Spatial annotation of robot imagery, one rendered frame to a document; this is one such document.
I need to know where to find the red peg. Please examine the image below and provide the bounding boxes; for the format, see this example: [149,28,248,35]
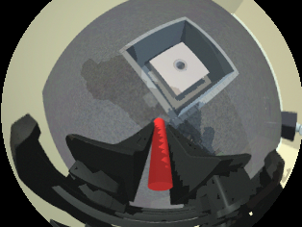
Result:
[148,117,173,190]

